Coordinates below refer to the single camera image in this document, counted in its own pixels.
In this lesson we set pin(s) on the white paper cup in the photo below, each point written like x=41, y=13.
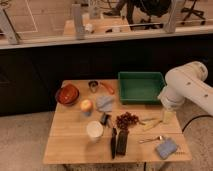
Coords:
x=94, y=130

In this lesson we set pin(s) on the black office chair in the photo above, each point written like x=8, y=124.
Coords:
x=157, y=8

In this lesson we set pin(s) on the light blue towel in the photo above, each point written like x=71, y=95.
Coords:
x=104, y=103

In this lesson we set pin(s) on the red wooden bowl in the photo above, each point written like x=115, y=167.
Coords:
x=67, y=95

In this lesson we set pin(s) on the bunch of dark grapes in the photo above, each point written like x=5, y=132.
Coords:
x=125, y=120

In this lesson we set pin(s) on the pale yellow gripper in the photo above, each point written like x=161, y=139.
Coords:
x=168, y=115

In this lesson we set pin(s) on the blue sponge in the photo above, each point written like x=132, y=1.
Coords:
x=166, y=148

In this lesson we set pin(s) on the black knife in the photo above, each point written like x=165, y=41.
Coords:
x=113, y=142

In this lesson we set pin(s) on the orange handled peeler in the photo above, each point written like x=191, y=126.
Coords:
x=108, y=87

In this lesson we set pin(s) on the green plastic bin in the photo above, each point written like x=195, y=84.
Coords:
x=140, y=87

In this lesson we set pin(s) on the metal spoon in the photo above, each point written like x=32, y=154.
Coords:
x=152, y=139

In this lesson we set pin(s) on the small wooden background table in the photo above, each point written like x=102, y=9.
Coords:
x=98, y=26

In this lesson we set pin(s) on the yellow banana peel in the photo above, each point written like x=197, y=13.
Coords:
x=149, y=124

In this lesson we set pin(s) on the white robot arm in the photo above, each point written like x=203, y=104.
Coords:
x=186, y=82

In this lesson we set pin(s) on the dark rectangular bar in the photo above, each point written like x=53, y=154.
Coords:
x=122, y=142

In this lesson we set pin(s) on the apple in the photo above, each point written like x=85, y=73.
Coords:
x=86, y=105

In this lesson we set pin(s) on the black binder clip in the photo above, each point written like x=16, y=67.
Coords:
x=104, y=119

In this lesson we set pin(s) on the metal measuring cup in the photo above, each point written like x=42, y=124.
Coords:
x=93, y=86

